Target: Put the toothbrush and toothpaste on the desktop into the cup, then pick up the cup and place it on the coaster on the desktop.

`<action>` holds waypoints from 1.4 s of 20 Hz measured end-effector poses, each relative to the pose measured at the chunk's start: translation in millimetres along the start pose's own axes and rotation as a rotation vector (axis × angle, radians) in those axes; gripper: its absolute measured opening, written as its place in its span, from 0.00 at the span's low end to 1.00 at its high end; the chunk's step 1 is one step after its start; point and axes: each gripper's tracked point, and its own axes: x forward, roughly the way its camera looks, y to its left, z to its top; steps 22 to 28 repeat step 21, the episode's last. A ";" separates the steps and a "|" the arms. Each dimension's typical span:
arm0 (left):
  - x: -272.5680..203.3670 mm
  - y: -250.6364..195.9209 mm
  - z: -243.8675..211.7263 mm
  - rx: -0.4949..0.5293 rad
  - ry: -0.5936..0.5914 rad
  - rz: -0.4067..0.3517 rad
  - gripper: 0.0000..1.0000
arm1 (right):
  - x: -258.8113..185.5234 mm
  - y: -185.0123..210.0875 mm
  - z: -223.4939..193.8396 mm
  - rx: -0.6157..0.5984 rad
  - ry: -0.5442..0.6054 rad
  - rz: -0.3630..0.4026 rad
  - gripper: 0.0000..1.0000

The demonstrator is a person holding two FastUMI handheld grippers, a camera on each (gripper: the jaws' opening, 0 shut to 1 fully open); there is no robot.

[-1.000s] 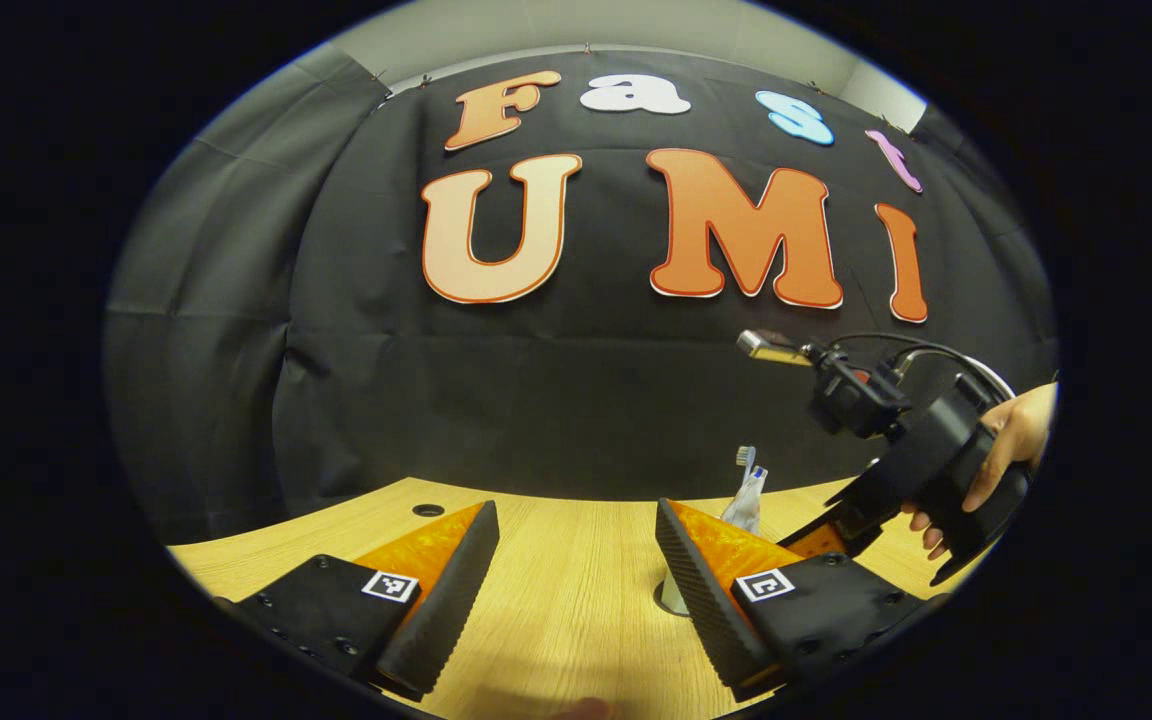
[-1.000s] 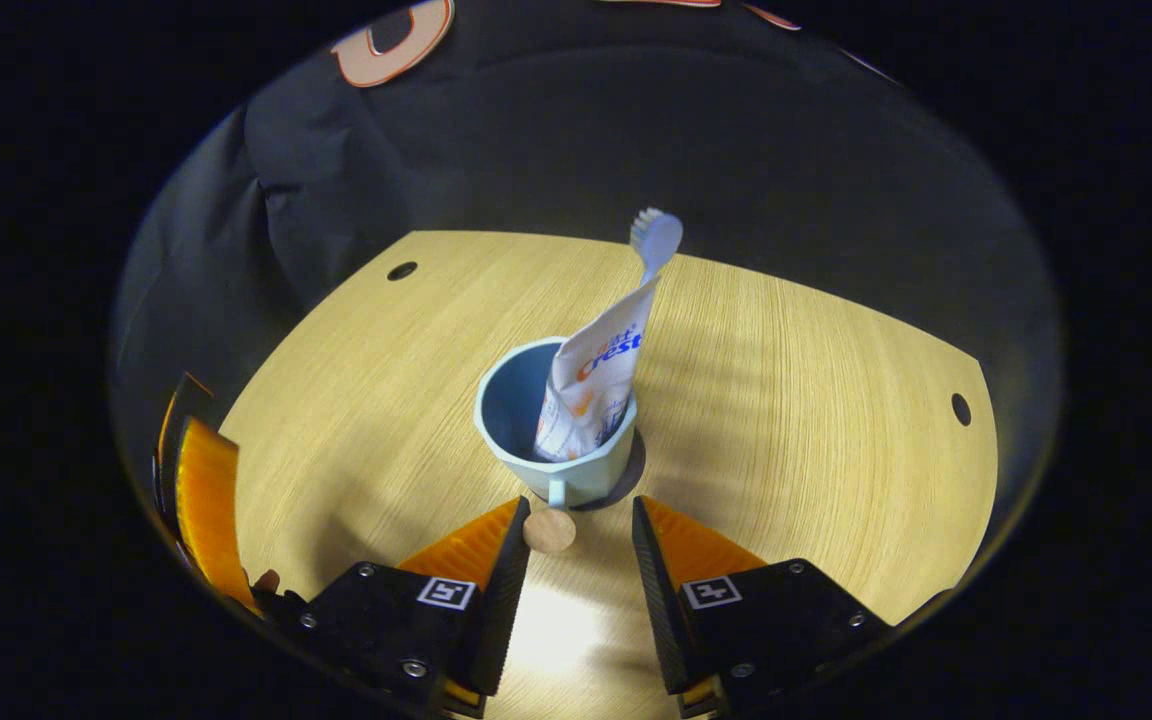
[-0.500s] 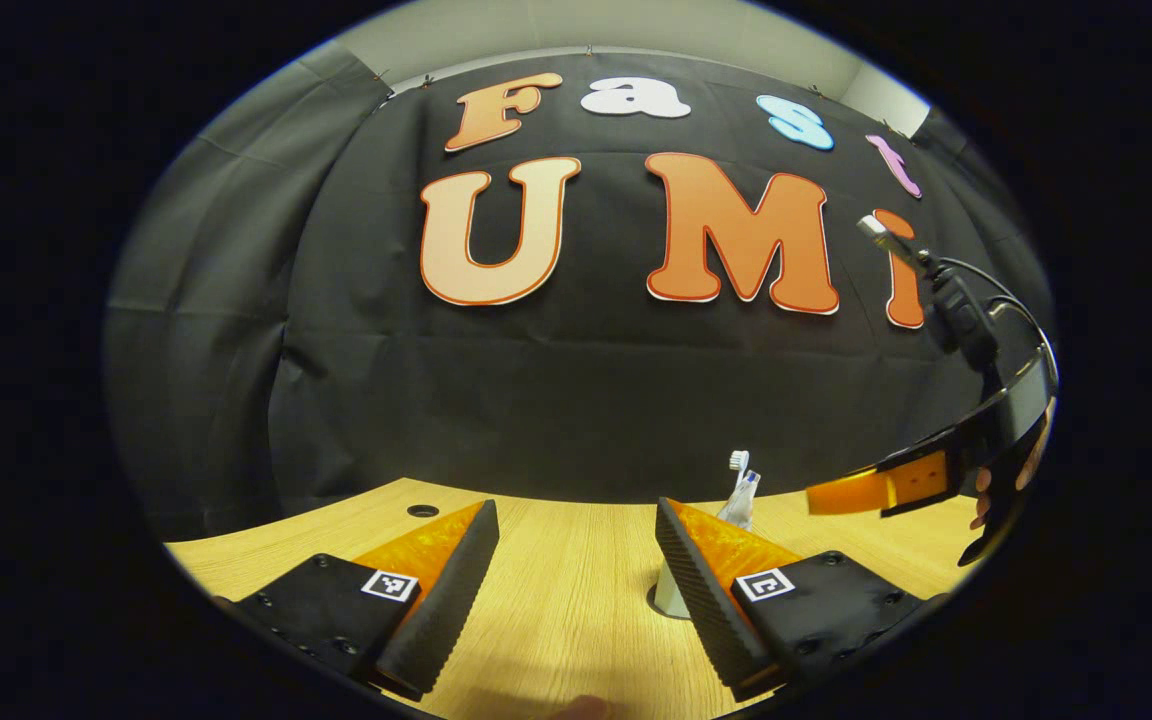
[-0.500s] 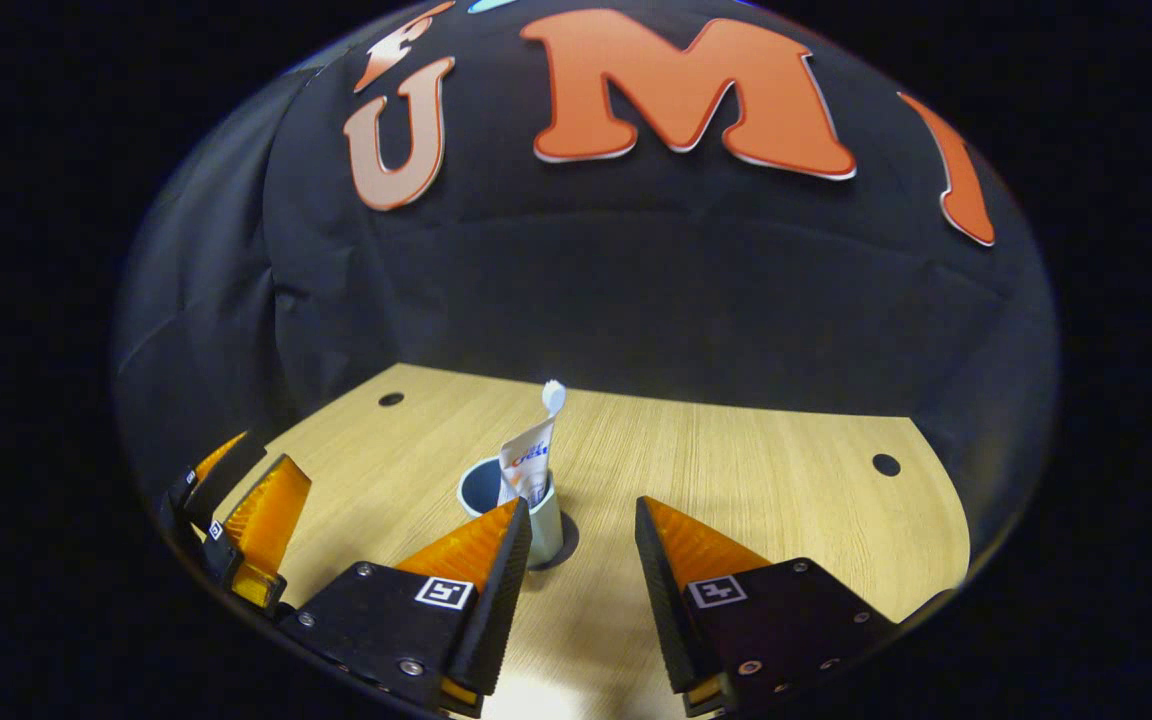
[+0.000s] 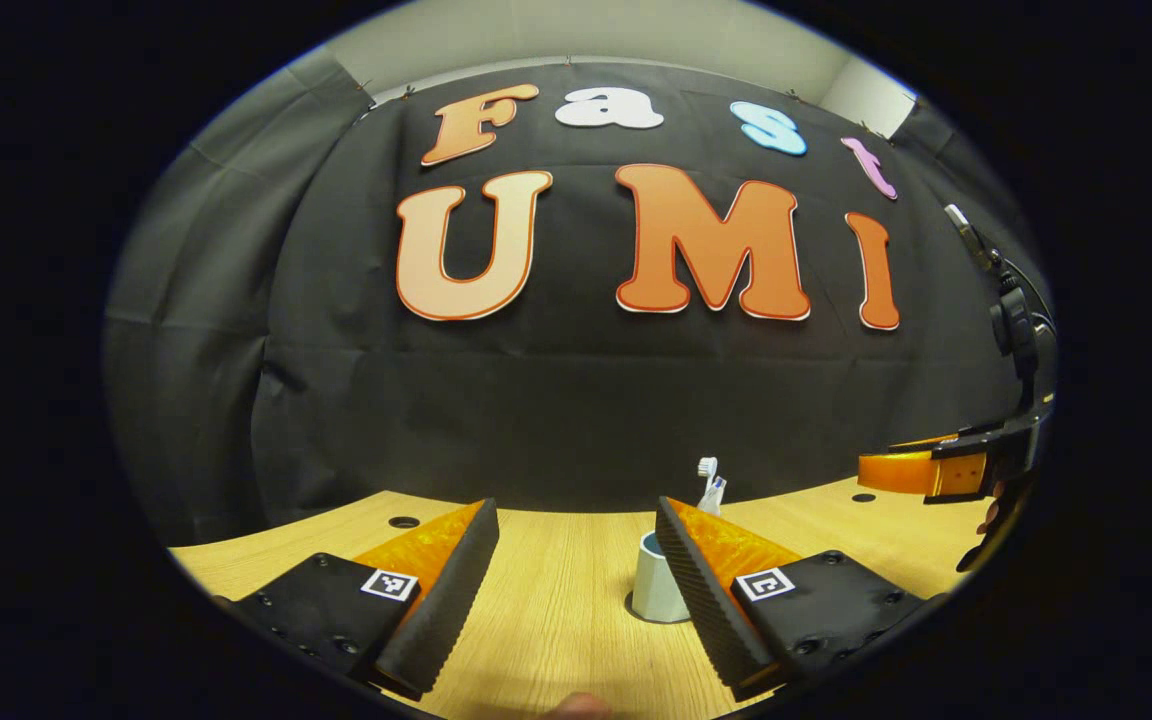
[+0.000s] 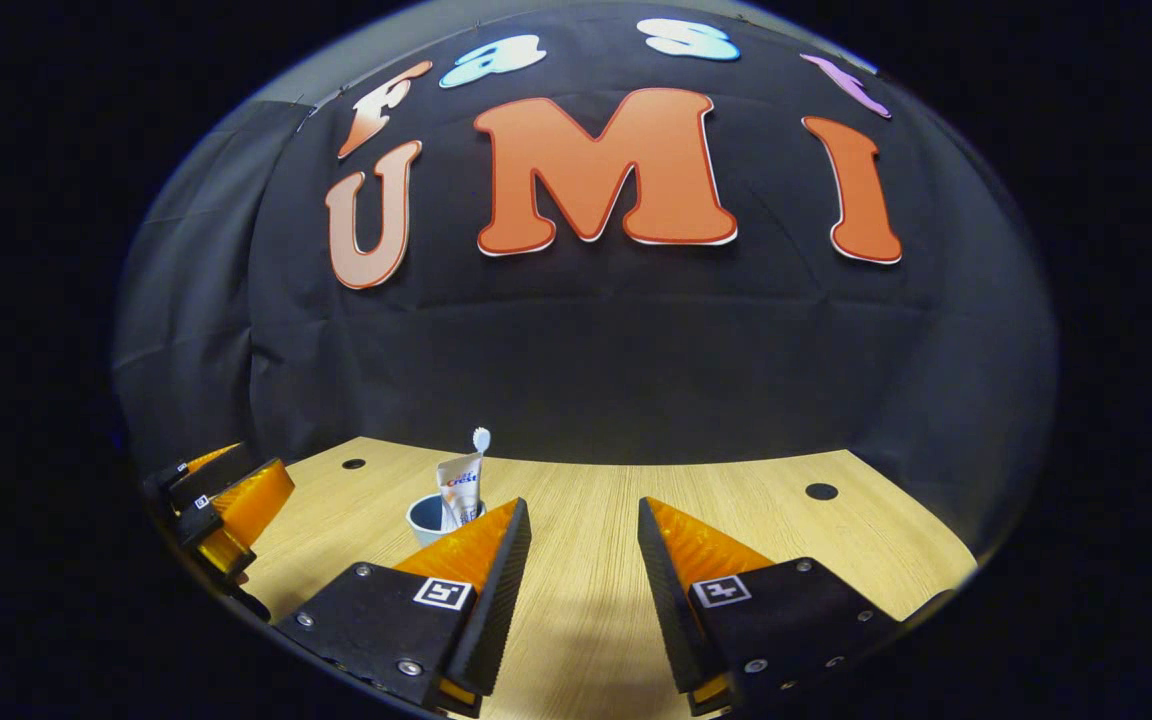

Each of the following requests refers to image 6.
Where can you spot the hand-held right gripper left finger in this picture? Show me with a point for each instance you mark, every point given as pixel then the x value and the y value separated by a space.
pixel 501 610

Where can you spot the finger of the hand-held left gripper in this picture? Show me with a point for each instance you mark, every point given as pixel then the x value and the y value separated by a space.
pixel 246 510
pixel 191 470

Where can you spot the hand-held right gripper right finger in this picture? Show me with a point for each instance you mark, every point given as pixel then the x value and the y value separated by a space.
pixel 666 610

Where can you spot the white toothpaste tube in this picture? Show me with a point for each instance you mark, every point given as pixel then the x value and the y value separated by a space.
pixel 461 490

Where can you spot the white toothbrush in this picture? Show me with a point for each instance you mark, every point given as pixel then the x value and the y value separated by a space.
pixel 481 440

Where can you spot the wooden desktop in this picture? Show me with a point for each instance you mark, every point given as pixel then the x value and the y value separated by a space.
pixel 586 520

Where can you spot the black backdrop cloth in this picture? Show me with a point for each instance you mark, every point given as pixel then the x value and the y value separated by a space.
pixel 586 350

